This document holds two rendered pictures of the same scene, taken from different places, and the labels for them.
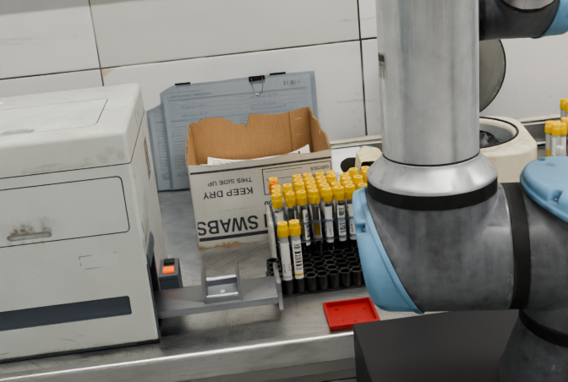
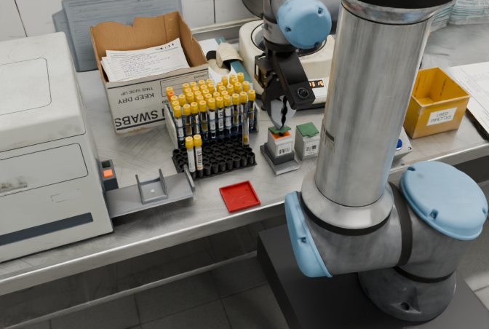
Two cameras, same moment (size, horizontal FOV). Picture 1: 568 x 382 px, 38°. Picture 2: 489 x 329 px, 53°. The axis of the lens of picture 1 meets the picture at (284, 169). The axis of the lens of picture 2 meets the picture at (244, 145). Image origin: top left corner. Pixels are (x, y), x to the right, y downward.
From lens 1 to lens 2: 40 cm
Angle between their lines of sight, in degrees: 27
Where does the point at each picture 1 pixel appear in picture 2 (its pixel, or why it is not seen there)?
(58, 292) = (37, 218)
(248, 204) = (150, 103)
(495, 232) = (391, 237)
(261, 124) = (143, 25)
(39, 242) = (17, 191)
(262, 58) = not seen: outside the picture
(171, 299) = (116, 201)
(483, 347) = not seen: hidden behind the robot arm
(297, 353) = (209, 229)
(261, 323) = (180, 208)
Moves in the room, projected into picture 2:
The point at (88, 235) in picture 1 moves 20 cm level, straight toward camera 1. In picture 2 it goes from (56, 182) to (94, 268)
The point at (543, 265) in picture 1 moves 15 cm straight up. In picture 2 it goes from (418, 253) to (450, 171)
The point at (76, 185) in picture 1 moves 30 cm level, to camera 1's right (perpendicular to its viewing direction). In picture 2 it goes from (44, 153) to (225, 119)
